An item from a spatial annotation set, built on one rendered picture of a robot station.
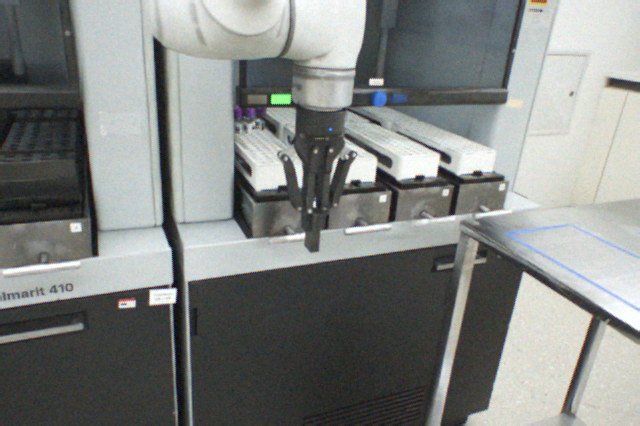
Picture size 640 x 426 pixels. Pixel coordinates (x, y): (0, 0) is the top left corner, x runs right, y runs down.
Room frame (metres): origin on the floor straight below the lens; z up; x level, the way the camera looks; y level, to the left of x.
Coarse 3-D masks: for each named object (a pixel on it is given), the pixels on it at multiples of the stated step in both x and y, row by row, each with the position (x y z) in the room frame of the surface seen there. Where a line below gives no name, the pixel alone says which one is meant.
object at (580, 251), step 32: (480, 224) 0.78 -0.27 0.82; (512, 224) 0.79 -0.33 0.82; (544, 224) 0.80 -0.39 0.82; (576, 224) 0.81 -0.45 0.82; (608, 224) 0.82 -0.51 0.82; (512, 256) 0.68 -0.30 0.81; (544, 256) 0.67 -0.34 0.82; (576, 256) 0.68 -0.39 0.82; (608, 256) 0.69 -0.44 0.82; (576, 288) 0.58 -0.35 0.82; (608, 288) 0.59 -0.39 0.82; (448, 320) 0.78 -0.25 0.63; (608, 320) 0.53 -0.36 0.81; (448, 352) 0.77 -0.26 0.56; (576, 384) 0.95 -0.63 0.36; (576, 416) 0.94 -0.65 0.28
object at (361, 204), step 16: (352, 192) 0.92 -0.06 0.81; (368, 192) 0.93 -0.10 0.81; (384, 192) 0.94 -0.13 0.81; (336, 208) 0.90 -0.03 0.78; (352, 208) 0.91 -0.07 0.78; (368, 208) 0.93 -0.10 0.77; (384, 208) 0.94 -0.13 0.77; (336, 224) 0.90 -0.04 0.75; (352, 224) 0.91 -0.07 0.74; (368, 224) 0.93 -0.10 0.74; (384, 224) 0.90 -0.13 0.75
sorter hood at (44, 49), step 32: (0, 0) 0.75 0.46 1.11; (32, 0) 0.77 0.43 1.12; (64, 0) 0.78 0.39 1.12; (0, 32) 0.75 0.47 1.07; (32, 32) 0.77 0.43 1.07; (64, 32) 0.78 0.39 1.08; (0, 64) 0.75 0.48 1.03; (32, 64) 0.76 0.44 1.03; (64, 64) 0.78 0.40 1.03; (0, 96) 0.73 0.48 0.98; (32, 96) 0.75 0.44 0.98; (64, 96) 0.77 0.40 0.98
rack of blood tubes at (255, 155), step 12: (252, 132) 1.11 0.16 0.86; (264, 132) 1.12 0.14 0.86; (240, 144) 1.01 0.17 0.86; (252, 144) 1.01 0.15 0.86; (264, 144) 1.01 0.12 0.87; (276, 144) 1.03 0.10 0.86; (240, 156) 1.04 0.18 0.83; (252, 156) 0.93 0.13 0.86; (264, 156) 0.94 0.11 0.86; (276, 156) 0.94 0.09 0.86; (240, 168) 0.97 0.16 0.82; (252, 168) 0.89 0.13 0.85; (264, 168) 0.87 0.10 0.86; (276, 168) 0.88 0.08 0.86; (300, 168) 0.90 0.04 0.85; (252, 180) 0.89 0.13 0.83; (264, 180) 0.87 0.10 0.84; (276, 180) 0.88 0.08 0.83; (300, 180) 0.90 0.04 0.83
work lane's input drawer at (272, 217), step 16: (240, 176) 0.95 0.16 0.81; (240, 192) 0.91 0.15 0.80; (256, 192) 0.86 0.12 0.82; (272, 192) 0.86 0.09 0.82; (288, 192) 0.87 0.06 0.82; (240, 208) 0.90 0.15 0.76; (256, 208) 0.83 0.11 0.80; (272, 208) 0.84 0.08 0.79; (288, 208) 0.86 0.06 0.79; (256, 224) 0.83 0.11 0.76; (272, 224) 0.84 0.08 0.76; (288, 224) 0.86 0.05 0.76; (272, 240) 0.80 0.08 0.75; (288, 240) 0.81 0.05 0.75
